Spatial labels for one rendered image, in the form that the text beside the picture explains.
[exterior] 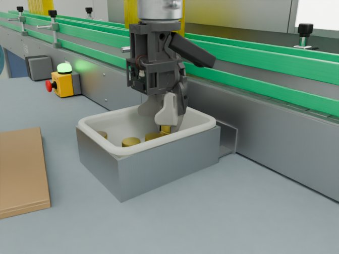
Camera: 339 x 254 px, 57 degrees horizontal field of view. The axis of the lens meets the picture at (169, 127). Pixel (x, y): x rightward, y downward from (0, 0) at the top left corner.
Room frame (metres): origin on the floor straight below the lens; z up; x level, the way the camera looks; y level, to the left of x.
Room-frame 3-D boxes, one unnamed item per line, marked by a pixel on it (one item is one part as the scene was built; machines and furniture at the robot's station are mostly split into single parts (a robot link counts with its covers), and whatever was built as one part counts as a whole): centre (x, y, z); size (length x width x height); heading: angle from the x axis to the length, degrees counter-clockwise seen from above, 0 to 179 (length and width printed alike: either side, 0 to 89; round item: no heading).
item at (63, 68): (1.01, 0.34, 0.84); 0.04 x 0.04 x 0.03
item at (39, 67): (1.23, 0.51, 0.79); 0.08 x 0.08 x 0.08; 37
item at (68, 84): (1.01, 0.34, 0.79); 0.07 x 0.07 x 0.07; 37
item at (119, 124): (0.55, 0.04, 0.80); 0.22 x 0.17 x 0.09; 127
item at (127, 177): (0.57, 0.02, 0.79); 0.27 x 0.17 x 0.08; 127
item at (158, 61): (0.56, 0.02, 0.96); 0.09 x 0.08 x 0.12; 127
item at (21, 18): (1.52, 0.70, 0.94); 0.07 x 0.04 x 0.13; 127
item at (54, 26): (1.16, 0.43, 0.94); 0.07 x 0.04 x 0.13; 127
